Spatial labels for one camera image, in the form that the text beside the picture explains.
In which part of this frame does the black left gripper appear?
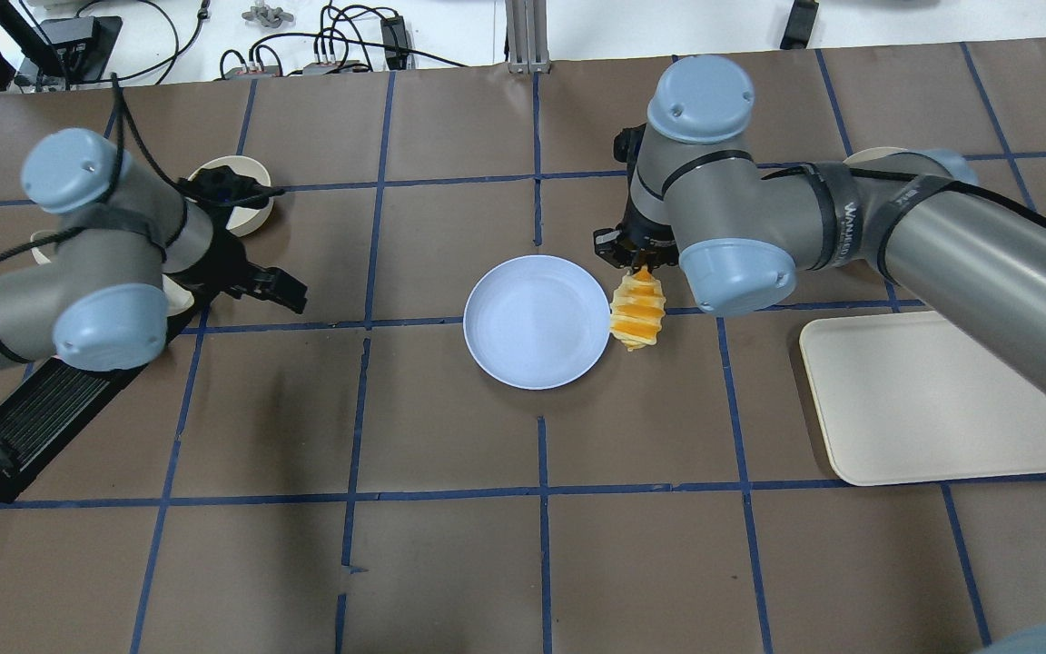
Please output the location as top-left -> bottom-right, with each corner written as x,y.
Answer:
180,179 -> 308,314

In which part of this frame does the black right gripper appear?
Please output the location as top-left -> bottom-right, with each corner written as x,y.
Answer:
592,125 -> 679,272

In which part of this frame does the striped orange bread roll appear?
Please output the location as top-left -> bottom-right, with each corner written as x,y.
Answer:
609,265 -> 666,352

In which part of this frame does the blue plate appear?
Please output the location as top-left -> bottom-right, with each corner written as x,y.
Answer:
462,255 -> 609,391

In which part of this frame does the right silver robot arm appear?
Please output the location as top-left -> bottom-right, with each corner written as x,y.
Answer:
593,54 -> 1046,394

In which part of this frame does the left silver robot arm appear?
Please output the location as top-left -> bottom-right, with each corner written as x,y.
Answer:
0,128 -> 308,373

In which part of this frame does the cream plate in rack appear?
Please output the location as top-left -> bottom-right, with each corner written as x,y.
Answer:
162,276 -> 195,316

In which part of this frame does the white round plate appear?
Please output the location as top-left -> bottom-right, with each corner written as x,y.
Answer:
844,146 -> 908,166

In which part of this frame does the cream bowl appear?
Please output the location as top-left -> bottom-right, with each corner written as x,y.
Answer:
187,154 -> 274,236

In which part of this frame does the white rectangular tray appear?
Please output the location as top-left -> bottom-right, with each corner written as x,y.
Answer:
798,312 -> 1046,487

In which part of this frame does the black dish rack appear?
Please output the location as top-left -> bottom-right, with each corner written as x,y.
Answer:
0,291 -> 206,503

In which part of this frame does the aluminium frame post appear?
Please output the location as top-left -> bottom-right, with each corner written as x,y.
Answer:
505,0 -> 551,74

